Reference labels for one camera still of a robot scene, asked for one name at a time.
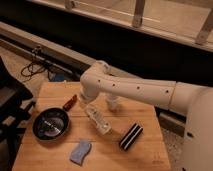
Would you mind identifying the blue sponge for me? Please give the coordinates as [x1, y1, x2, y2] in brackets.
[70, 139, 92, 165]

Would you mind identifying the clear plastic cup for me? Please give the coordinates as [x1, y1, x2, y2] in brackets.
[106, 93, 118, 111]

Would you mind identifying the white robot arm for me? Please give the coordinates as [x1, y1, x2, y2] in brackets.
[80, 61, 213, 171]

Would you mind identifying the black chair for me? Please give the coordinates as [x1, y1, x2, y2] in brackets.
[0, 57, 34, 169]

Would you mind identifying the black cable bundle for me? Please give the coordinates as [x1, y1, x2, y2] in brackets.
[20, 45, 54, 81]

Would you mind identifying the blue object on floor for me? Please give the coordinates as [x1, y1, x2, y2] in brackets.
[50, 74, 65, 82]

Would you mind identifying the metal window frame rail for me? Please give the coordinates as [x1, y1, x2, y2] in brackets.
[28, 0, 213, 52]

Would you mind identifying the white lotion bottle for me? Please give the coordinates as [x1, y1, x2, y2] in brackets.
[84, 105, 111, 135]

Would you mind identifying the black frying pan red handle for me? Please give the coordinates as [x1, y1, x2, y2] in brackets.
[32, 94, 77, 141]

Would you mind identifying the black white striped eraser block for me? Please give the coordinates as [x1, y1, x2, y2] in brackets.
[119, 123, 143, 151]

